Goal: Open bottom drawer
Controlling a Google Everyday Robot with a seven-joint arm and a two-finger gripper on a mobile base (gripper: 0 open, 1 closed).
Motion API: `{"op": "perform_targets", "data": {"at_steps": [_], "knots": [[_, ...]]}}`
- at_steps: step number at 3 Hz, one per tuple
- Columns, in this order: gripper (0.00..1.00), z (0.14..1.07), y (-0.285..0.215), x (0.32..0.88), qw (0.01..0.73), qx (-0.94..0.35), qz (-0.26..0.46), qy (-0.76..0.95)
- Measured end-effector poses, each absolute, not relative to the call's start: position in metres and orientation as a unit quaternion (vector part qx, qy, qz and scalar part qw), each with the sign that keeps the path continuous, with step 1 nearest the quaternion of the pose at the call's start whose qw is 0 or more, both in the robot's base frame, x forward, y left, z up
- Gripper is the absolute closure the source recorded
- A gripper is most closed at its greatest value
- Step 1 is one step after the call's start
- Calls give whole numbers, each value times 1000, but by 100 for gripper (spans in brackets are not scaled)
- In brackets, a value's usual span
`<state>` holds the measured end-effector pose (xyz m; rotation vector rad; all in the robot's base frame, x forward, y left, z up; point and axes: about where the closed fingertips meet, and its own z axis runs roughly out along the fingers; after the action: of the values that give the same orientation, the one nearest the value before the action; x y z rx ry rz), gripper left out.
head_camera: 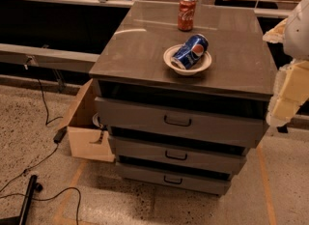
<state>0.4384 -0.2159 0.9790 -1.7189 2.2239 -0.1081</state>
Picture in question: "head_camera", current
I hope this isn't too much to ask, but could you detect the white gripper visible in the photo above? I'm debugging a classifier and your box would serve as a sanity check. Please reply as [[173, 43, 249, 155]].
[[263, 0, 309, 127]]

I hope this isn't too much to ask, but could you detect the grey bottom drawer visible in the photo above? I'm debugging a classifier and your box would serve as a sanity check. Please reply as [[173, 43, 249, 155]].
[[116, 162, 231, 195]]

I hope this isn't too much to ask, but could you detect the grey drawer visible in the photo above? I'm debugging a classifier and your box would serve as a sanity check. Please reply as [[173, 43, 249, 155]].
[[116, 162, 231, 195], [95, 97, 267, 148], [108, 136, 246, 174]]

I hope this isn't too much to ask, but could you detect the grey top drawer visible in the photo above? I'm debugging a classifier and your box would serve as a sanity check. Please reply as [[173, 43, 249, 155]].
[[95, 97, 267, 148]]

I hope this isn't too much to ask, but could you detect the grey drawer cabinet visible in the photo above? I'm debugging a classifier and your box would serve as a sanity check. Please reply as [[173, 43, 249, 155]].
[[90, 2, 276, 182]]

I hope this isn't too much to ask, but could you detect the grey middle drawer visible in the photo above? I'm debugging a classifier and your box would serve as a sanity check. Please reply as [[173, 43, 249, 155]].
[[108, 136, 246, 174]]

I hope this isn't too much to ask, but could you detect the white bowl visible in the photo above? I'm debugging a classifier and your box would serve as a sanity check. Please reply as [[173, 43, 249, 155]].
[[163, 44, 212, 76]]

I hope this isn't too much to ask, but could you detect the blue pepsi can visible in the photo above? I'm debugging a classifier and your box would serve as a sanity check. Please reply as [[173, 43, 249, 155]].
[[171, 34, 209, 70]]

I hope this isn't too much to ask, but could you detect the red cola can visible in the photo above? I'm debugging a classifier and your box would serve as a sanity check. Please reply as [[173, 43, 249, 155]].
[[178, 0, 196, 31]]

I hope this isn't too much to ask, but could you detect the cardboard box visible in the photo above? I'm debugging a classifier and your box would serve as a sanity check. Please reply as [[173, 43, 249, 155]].
[[58, 80, 115, 162]]

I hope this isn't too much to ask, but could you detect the black power adapter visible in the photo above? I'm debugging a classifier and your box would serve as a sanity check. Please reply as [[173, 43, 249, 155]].
[[53, 127, 67, 144]]

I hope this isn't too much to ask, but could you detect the black stand base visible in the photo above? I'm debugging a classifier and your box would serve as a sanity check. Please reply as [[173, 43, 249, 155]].
[[0, 175, 42, 225]]

